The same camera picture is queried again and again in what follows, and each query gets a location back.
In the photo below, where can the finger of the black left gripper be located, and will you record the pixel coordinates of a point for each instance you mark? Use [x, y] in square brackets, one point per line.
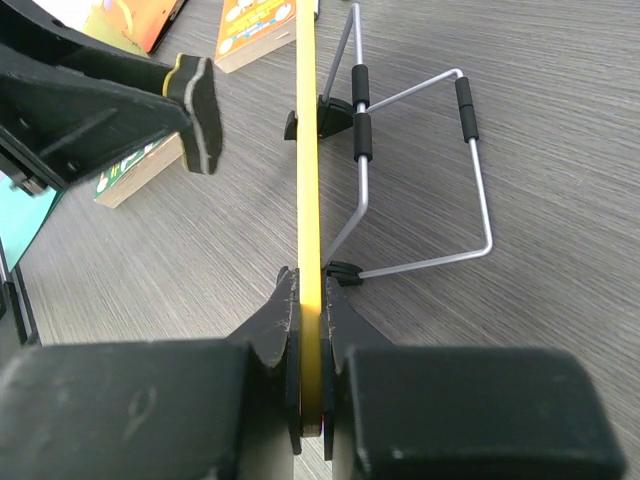
[65, 121]
[31, 31]

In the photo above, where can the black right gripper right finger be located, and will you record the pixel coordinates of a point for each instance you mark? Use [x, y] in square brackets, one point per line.
[457, 412]

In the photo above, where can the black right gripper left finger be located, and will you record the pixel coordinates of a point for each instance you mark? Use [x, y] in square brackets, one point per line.
[217, 408]

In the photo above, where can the yellow bone-shaped eraser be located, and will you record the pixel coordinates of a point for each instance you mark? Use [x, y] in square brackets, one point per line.
[191, 84]

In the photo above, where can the yellow framed whiteboard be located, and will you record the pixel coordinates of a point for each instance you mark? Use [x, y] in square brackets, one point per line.
[308, 222]

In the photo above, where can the teal board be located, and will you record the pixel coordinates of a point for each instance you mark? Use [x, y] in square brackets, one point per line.
[22, 217]

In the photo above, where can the green paperback book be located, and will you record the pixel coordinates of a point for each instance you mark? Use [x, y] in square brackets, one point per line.
[123, 179]

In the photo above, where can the orange paperback book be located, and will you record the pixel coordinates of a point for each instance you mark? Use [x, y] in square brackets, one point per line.
[251, 29]

